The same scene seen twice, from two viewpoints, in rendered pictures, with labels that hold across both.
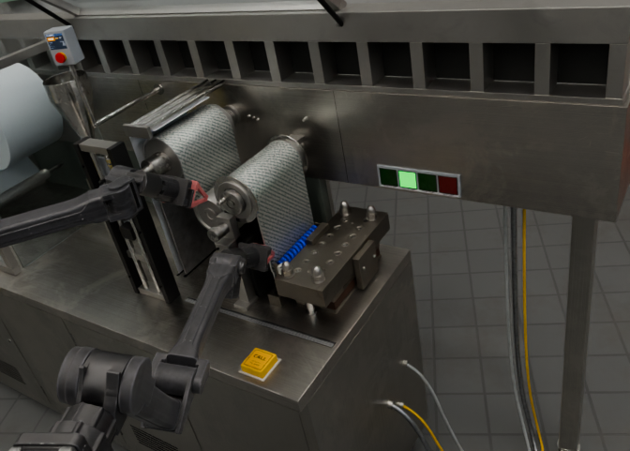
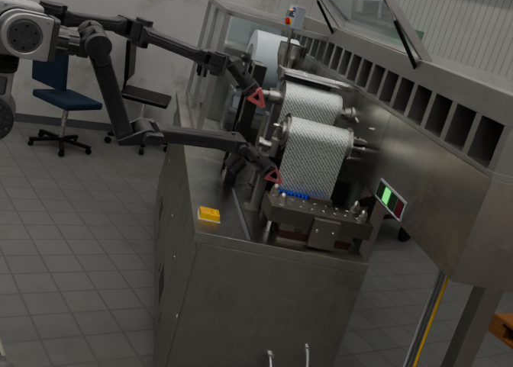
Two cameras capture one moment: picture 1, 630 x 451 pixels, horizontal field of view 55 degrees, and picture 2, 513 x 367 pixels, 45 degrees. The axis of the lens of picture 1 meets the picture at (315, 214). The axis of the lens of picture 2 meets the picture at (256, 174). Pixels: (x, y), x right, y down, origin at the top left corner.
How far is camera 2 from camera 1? 1.36 m
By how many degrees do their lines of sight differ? 39
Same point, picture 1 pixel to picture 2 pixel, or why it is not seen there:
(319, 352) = (239, 235)
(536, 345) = not seen: outside the picture
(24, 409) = (149, 244)
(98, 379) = (89, 29)
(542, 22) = (484, 97)
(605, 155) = (468, 216)
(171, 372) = (144, 123)
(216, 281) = (217, 134)
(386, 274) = (333, 256)
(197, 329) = (179, 129)
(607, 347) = not seen: outside the picture
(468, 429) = not seen: outside the picture
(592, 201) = (449, 255)
